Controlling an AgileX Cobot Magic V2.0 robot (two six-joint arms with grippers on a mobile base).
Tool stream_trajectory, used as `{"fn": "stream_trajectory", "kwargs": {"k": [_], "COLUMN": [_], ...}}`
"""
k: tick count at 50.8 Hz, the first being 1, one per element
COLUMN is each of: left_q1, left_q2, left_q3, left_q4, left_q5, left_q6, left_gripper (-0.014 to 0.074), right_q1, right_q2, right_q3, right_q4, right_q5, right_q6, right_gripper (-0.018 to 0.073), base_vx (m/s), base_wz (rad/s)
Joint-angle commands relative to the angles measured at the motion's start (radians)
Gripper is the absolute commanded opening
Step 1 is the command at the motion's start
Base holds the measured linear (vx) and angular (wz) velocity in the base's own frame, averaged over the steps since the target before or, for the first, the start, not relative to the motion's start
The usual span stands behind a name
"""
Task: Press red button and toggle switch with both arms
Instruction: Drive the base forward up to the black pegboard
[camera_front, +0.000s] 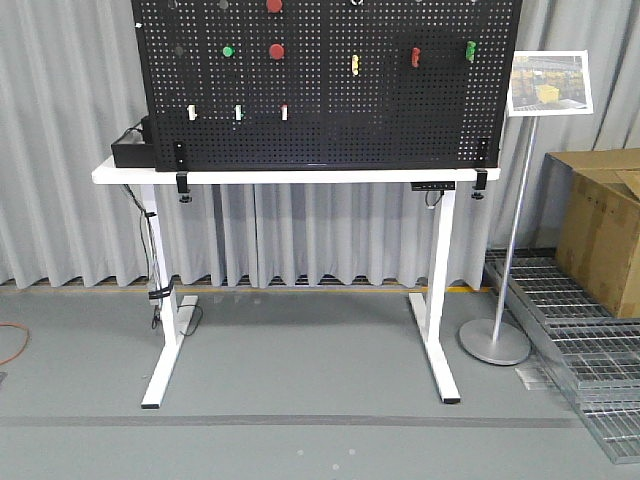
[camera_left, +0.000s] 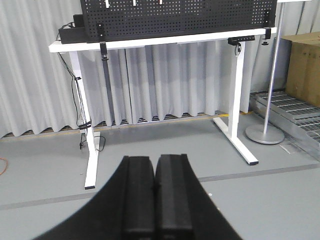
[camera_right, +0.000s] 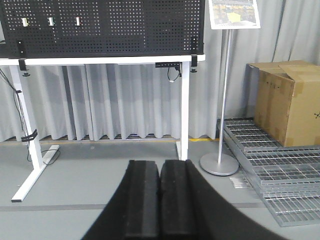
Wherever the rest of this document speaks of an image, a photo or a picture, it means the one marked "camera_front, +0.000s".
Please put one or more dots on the sign stand with photo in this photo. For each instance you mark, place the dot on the sign stand with photo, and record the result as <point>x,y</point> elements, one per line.
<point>542,83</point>

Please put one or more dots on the red push button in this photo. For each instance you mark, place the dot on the red push button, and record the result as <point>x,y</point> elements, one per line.
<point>276,51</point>
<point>274,6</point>

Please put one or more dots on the green peg clip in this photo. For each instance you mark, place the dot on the green peg clip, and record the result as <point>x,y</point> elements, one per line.
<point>470,51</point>

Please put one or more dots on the upper red push button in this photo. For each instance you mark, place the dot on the upper red push button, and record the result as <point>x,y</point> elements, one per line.
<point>274,6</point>

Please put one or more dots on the green push button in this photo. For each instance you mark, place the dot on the green push button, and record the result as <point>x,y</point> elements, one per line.
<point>228,51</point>

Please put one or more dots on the black box on desk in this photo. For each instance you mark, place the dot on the black box on desk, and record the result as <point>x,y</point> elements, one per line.
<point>134,148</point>

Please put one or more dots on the white standing desk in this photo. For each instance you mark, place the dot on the white standing desk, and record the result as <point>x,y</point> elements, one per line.
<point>427,308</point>

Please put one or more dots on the yellow white toggle switch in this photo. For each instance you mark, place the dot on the yellow white toggle switch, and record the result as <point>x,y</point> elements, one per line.
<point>192,113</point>

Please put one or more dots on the cardboard box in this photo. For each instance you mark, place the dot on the cardboard box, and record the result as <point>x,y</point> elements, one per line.
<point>599,239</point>

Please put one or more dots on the lower red push button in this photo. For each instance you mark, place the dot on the lower red push button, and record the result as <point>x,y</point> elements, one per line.
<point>276,51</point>

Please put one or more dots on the left black desk clamp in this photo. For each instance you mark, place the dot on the left black desk clamp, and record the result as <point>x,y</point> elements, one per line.
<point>181,172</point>

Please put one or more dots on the right black desk clamp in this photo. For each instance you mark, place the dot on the right black desk clamp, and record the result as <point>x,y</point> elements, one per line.
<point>481,173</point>

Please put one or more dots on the black perforated pegboard panel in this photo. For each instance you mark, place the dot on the black perforated pegboard panel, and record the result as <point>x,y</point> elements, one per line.
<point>391,116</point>

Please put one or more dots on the yellow peg clip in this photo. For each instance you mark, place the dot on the yellow peg clip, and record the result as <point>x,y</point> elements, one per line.
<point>355,65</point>

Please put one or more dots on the desk control panel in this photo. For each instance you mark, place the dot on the desk control panel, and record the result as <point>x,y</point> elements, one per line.
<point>433,186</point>

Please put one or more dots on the black desk clamp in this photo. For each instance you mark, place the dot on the black desk clamp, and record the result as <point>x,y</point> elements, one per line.
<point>181,172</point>
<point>481,173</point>

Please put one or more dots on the red peg clip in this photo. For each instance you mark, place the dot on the red peg clip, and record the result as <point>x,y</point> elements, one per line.
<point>415,57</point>

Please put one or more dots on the green white toggle switch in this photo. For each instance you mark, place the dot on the green white toggle switch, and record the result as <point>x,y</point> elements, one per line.
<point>238,112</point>

